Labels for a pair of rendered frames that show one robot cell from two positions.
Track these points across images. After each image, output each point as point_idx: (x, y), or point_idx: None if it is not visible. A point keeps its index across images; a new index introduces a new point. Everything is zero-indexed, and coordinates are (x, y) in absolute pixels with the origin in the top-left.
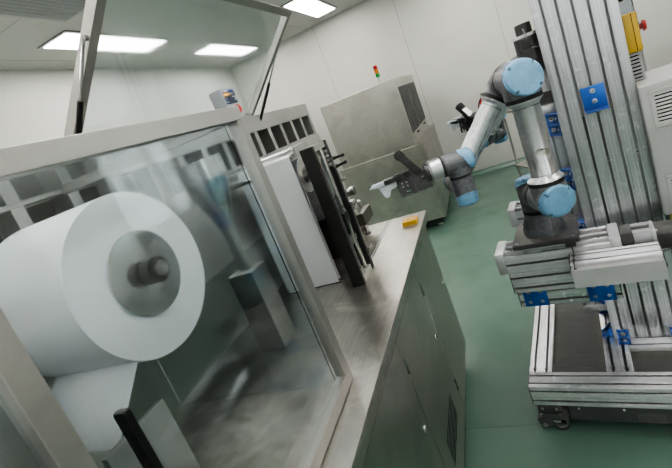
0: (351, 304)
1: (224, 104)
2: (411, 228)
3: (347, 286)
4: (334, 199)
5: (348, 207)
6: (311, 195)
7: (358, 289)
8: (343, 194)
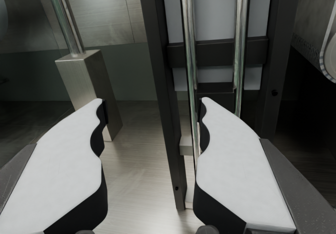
0: (121, 193)
1: None
2: None
3: (191, 179)
4: (186, 44)
5: (265, 92)
6: (320, 5)
7: (166, 198)
8: (270, 49)
